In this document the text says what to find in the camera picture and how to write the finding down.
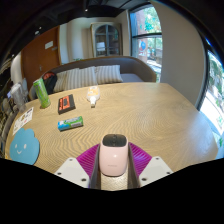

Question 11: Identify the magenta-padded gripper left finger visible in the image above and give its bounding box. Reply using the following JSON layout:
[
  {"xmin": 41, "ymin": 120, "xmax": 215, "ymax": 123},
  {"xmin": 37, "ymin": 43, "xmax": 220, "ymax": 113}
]
[{"xmin": 54, "ymin": 143, "xmax": 103, "ymax": 191}]

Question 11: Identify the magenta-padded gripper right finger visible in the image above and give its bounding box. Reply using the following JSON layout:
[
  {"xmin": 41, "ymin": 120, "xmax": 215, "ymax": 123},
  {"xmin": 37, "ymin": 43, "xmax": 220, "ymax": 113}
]
[{"xmin": 126, "ymin": 142, "xmax": 174, "ymax": 190}]

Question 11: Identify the pink computer mouse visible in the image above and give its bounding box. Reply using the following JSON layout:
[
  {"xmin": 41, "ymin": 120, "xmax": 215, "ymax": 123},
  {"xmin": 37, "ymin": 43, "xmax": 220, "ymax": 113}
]
[{"xmin": 98, "ymin": 133, "xmax": 130, "ymax": 178}]

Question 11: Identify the small green and blue box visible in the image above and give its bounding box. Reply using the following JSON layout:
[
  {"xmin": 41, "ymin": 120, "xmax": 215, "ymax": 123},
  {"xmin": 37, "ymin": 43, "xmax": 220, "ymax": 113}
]
[{"xmin": 57, "ymin": 115, "xmax": 84, "ymax": 132}]

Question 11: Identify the black and orange flat box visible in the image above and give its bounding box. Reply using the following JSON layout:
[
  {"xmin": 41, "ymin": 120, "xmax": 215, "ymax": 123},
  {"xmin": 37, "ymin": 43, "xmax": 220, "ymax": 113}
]
[{"xmin": 57, "ymin": 94, "xmax": 76, "ymax": 116}]

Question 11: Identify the white sticker sheet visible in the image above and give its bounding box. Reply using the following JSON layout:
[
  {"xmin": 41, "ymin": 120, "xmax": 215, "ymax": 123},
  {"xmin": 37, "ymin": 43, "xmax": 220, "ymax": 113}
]
[{"xmin": 12, "ymin": 107, "xmax": 35, "ymax": 136}]

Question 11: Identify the white squeeze tube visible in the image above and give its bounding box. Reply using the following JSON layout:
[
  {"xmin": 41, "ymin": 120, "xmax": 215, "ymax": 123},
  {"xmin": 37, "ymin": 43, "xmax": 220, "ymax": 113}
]
[{"xmin": 86, "ymin": 85, "xmax": 101, "ymax": 108}]

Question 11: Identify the green drink can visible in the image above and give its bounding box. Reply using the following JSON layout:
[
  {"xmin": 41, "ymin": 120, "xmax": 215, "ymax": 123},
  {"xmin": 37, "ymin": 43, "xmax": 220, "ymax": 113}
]
[{"xmin": 32, "ymin": 77, "xmax": 52, "ymax": 110}]

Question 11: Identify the striped cushion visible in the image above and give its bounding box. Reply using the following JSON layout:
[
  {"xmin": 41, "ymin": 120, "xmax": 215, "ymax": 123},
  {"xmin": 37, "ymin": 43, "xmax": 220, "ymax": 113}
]
[
  {"xmin": 64, "ymin": 68, "xmax": 82, "ymax": 91},
  {"xmin": 53, "ymin": 70, "xmax": 69, "ymax": 93},
  {"xmin": 78, "ymin": 65, "xmax": 99, "ymax": 88},
  {"xmin": 94, "ymin": 64, "xmax": 124, "ymax": 85}
]

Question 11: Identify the black and orange backpack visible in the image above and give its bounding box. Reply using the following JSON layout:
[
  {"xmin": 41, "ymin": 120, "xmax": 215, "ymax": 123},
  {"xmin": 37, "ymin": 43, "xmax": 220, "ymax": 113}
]
[{"xmin": 42, "ymin": 71, "xmax": 58, "ymax": 95}]

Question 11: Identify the large side window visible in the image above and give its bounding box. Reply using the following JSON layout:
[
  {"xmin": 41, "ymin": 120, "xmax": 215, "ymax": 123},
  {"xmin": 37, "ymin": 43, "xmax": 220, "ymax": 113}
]
[{"xmin": 199, "ymin": 49, "xmax": 224, "ymax": 158}]

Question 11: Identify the brown curved sofa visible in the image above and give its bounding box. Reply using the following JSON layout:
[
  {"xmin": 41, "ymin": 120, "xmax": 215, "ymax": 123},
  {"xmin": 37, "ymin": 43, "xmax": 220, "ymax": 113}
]
[{"xmin": 28, "ymin": 55, "xmax": 158, "ymax": 101}]

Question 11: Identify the brown wooden door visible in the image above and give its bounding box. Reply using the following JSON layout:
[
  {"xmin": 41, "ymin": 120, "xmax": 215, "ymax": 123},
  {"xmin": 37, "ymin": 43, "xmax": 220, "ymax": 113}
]
[{"xmin": 21, "ymin": 25, "xmax": 62, "ymax": 91}]

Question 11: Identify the black-framed window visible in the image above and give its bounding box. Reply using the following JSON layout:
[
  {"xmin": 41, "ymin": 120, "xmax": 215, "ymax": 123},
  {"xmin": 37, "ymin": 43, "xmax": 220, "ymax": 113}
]
[{"xmin": 129, "ymin": 3, "xmax": 163, "ymax": 83}]

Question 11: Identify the arched glass-door cabinet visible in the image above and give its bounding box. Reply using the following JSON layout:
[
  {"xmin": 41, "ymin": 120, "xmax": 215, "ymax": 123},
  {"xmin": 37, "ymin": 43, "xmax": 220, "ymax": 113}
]
[{"xmin": 90, "ymin": 22, "xmax": 123, "ymax": 58}]

